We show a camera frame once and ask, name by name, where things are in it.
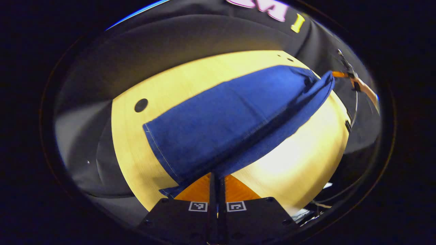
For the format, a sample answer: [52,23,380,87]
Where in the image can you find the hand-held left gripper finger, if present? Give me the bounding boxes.
[218,174,301,245]
[136,173,219,245]

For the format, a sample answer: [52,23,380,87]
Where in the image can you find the blue denim jeans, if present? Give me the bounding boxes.
[142,65,336,199]

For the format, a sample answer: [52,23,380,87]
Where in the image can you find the black backdrop cloth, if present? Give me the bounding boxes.
[54,0,382,201]

